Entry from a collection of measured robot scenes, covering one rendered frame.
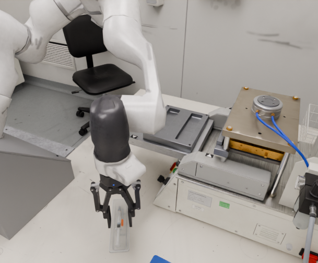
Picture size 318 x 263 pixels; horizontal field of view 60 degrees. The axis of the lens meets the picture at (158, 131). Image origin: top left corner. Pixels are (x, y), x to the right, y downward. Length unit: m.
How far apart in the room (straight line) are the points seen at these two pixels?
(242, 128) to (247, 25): 1.57
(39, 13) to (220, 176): 0.74
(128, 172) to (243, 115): 0.36
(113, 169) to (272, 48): 1.83
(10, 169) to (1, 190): 0.06
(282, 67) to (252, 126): 1.58
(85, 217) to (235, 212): 0.48
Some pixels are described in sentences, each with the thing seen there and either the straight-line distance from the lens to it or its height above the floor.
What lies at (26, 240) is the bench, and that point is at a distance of 0.99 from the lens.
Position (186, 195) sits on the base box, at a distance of 0.88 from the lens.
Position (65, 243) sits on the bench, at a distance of 0.94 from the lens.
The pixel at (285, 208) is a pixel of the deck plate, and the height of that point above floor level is 0.93.
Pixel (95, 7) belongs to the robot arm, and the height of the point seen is 1.34.
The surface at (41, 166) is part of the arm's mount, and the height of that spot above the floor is 0.91.
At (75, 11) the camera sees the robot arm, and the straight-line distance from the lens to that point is 0.99.
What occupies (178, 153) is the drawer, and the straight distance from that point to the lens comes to 0.85.
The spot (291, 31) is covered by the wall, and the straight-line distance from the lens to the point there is 2.24.
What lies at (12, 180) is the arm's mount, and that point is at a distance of 0.90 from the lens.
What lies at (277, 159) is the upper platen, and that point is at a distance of 0.79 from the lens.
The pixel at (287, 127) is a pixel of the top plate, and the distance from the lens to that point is 0.79.
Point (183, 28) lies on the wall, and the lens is 2.37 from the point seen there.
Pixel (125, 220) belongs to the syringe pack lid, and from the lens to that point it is 0.88.
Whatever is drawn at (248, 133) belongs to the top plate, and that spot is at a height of 1.11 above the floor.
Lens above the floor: 1.52
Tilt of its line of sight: 36 degrees down
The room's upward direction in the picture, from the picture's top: 1 degrees clockwise
